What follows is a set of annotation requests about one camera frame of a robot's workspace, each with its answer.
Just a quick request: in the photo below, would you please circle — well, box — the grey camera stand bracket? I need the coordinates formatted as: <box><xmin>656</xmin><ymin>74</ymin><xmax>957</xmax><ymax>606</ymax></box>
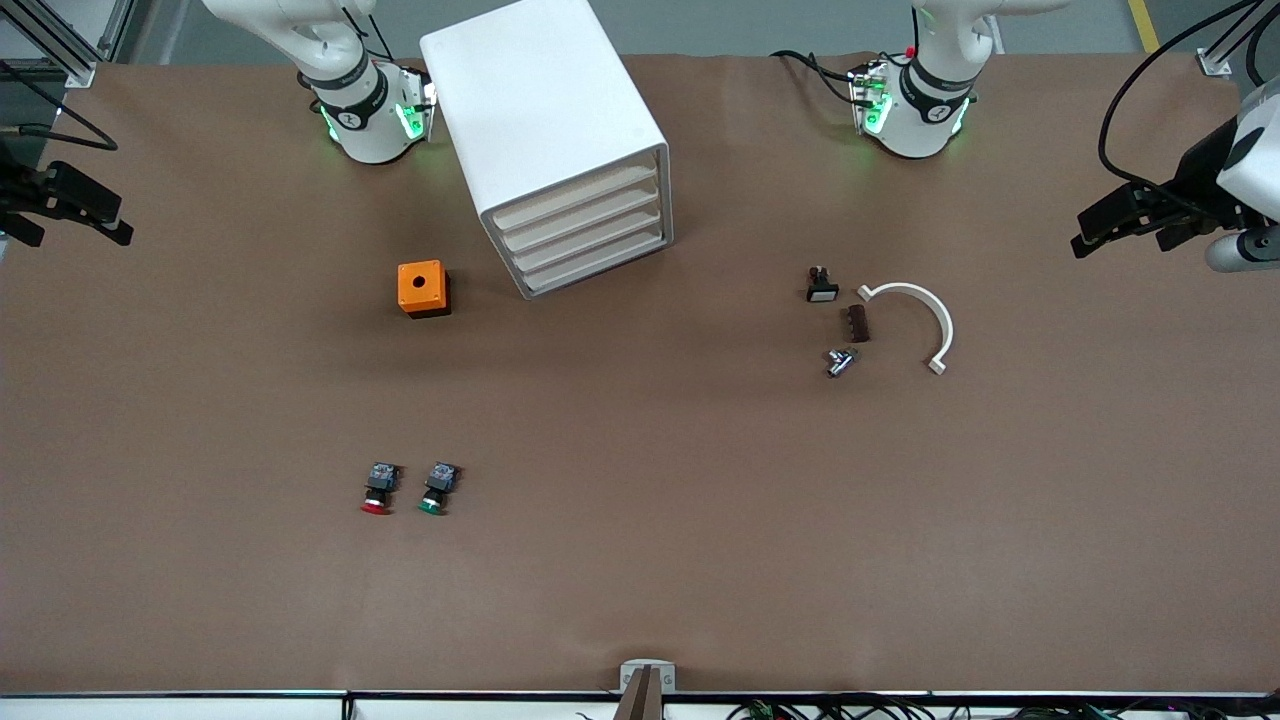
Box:
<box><xmin>618</xmin><ymin>658</ymin><xmax>678</xmax><ymax>720</ymax></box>

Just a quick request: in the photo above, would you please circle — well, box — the white table edge rail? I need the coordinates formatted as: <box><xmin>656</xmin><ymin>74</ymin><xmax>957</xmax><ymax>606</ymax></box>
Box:
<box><xmin>0</xmin><ymin>690</ymin><xmax>1280</xmax><ymax>720</ymax></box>

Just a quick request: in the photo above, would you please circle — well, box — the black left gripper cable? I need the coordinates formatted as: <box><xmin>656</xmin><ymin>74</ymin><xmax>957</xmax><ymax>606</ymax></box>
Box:
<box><xmin>1097</xmin><ymin>0</ymin><xmax>1280</xmax><ymax>216</ymax></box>

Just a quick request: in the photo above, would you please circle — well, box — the green mushroom push button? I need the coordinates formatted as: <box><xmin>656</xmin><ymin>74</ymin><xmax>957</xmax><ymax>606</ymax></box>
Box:
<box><xmin>416</xmin><ymin>460</ymin><xmax>461</xmax><ymax>518</ymax></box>

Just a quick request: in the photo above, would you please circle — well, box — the aluminium frame post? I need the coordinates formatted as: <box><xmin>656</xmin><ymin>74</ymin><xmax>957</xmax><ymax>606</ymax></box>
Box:
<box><xmin>1195</xmin><ymin>0</ymin><xmax>1280</xmax><ymax>79</ymax></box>
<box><xmin>0</xmin><ymin>0</ymin><xmax>136</xmax><ymax>89</ymax></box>

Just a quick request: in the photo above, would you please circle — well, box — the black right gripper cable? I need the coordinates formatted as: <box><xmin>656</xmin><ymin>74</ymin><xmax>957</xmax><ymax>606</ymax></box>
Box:
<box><xmin>0</xmin><ymin>58</ymin><xmax>119</xmax><ymax>153</ymax></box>

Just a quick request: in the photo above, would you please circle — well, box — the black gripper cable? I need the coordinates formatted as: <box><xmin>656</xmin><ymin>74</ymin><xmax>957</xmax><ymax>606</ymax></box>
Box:
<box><xmin>1097</xmin><ymin>0</ymin><xmax>1280</xmax><ymax>216</ymax></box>
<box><xmin>0</xmin><ymin>58</ymin><xmax>119</xmax><ymax>153</ymax></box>

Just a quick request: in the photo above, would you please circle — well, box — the white half ring clamp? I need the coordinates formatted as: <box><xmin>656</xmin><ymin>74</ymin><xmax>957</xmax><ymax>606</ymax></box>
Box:
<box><xmin>857</xmin><ymin>282</ymin><xmax>955</xmax><ymax>376</ymax></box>

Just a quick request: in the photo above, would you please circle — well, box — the orange button enclosure box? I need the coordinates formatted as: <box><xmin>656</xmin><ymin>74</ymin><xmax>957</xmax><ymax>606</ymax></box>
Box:
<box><xmin>397</xmin><ymin>260</ymin><xmax>452</xmax><ymax>320</ymax></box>

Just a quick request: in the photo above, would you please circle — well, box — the black arm base cable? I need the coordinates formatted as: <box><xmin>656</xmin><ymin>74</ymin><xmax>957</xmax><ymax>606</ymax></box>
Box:
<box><xmin>770</xmin><ymin>48</ymin><xmax>863</xmax><ymax>106</ymax></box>

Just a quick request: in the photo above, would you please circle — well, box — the brown table cover sheet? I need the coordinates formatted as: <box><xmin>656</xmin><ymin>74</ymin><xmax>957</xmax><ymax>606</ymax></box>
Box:
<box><xmin>0</xmin><ymin>50</ymin><xmax>1280</xmax><ymax>694</ymax></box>

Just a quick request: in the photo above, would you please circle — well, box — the black cable bundle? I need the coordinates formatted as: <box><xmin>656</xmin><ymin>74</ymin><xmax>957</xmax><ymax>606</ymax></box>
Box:
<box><xmin>725</xmin><ymin>697</ymin><xmax>1280</xmax><ymax>720</ymax></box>

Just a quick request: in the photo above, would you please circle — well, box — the red mushroom push button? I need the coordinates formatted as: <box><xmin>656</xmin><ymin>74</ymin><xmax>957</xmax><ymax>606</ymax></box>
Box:
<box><xmin>360</xmin><ymin>462</ymin><xmax>404</xmax><ymax>517</ymax></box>

